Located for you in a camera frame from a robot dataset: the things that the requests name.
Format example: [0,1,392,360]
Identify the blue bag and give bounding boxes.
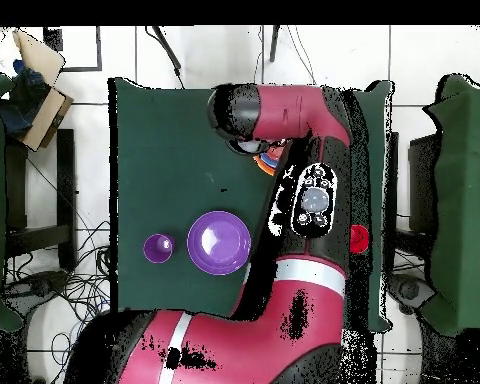
[0,59,51,137]

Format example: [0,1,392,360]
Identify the black floor cables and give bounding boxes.
[5,219,113,384]

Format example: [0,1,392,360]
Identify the black stool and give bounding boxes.
[5,128,78,273]

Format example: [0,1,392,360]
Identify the black floor frame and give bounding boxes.
[43,25,103,73]

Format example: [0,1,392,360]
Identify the black chair base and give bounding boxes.
[1,269,71,321]

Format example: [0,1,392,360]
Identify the black computer case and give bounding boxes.
[407,133,441,233]

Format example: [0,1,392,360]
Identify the large yellow bowl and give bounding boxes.
[252,154,278,178]

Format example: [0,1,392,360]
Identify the small orange bowl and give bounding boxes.
[265,138,293,161]

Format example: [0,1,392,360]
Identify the purple bowl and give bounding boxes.
[186,210,252,276]

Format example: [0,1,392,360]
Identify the red cup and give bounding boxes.
[349,224,371,255]

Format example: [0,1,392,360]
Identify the black tripod leg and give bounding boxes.
[269,25,281,63]
[145,25,185,89]

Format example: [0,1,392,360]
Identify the dark green table cloth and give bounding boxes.
[108,76,393,332]

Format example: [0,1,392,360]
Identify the purple cup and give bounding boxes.
[142,233,176,265]

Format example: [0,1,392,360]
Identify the cardboard box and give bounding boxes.
[11,29,75,152]

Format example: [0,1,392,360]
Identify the wide orange bowl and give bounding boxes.
[255,153,280,172]

